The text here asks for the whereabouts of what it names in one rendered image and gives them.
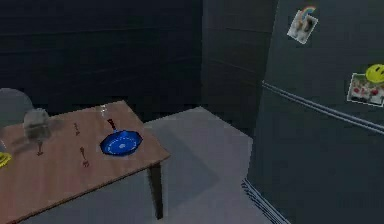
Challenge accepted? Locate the photo with red flowers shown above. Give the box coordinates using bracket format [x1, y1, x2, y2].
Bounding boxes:
[346, 72, 384, 108]

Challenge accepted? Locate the grey glass goblet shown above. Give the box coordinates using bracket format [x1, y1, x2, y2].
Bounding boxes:
[22, 107, 52, 157]

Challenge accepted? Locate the brown fork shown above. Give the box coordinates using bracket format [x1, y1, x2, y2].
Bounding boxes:
[79, 146, 91, 168]

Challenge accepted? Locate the brown wooden table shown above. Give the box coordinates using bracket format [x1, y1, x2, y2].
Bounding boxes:
[0, 99, 172, 224]

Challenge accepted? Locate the photo with rainbow magnet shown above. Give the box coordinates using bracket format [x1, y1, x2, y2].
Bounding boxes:
[286, 4, 319, 45]

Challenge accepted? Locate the blue frying pan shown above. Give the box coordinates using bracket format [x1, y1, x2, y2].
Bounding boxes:
[99, 118, 144, 158]

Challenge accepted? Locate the yellow smiley magnet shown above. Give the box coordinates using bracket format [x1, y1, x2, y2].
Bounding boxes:
[365, 63, 384, 84]

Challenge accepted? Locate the grey round chair back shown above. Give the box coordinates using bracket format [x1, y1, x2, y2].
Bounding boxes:
[0, 87, 35, 129]

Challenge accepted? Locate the dark grey fridge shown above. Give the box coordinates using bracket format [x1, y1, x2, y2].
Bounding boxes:
[240, 0, 384, 224]

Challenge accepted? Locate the clear drinking glass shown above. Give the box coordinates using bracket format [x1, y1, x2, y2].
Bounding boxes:
[97, 104, 110, 120]

